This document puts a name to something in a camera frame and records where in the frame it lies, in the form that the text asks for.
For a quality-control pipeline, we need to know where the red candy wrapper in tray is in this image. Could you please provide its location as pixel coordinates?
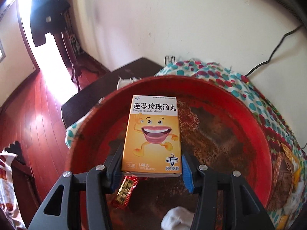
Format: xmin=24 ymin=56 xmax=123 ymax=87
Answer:
xmin=113 ymin=176 xmax=140 ymax=209

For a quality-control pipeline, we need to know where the yellow medicine box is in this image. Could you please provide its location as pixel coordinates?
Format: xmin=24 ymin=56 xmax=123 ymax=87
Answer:
xmin=122 ymin=95 xmax=182 ymax=177

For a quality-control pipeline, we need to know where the brown patterned snack bag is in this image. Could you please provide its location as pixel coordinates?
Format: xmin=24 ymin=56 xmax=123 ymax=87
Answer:
xmin=266 ymin=143 xmax=300 ymax=211

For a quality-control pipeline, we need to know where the orange snack packet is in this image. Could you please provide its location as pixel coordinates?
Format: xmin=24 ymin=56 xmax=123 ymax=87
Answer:
xmin=276 ymin=143 xmax=303 ymax=229

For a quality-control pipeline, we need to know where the black hanging jacket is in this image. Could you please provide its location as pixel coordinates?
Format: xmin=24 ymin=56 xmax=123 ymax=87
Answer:
xmin=30 ymin=0 xmax=70 ymax=47

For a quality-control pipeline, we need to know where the patterned red white cloth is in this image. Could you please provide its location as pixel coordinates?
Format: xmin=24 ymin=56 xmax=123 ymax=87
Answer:
xmin=1 ymin=150 xmax=27 ymax=229

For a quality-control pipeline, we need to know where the polka dot tablecloth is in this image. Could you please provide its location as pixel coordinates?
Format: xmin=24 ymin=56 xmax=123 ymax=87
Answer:
xmin=65 ymin=58 xmax=307 ymax=230

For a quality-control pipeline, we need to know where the wooden coat rack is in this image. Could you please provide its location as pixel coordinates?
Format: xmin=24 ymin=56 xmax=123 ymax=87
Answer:
xmin=54 ymin=0 xmax=82 ymax=92

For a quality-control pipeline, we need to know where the round red tray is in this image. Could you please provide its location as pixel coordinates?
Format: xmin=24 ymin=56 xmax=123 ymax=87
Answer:
xmin=66 ymin=76 xmax=273 ymax=229

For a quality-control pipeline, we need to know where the white knotted sock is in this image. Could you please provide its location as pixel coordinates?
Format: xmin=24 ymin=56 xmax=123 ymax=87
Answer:
xmin=161 ymin=207 xmax=194 ymax=230

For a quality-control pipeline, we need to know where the dark wooden side table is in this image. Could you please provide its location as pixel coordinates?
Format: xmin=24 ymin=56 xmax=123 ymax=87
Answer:
xmin=61 ymin=58 xmax=162 ymax=128

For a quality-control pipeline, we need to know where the black cable left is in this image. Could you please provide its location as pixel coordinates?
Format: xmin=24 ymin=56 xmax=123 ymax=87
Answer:
xmin=244 ymin=25 xmax=304 ymax=77

